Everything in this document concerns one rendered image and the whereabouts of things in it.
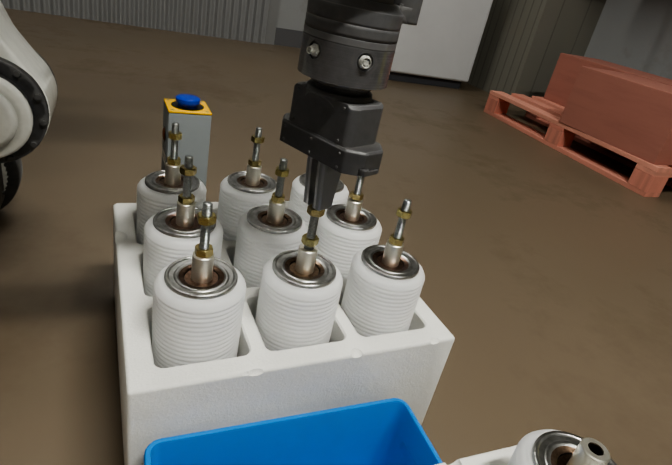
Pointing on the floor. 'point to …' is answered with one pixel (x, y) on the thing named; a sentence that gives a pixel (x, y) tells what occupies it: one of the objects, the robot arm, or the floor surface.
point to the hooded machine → (447, 24)
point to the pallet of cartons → (602, 118)
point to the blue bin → (308, 440)
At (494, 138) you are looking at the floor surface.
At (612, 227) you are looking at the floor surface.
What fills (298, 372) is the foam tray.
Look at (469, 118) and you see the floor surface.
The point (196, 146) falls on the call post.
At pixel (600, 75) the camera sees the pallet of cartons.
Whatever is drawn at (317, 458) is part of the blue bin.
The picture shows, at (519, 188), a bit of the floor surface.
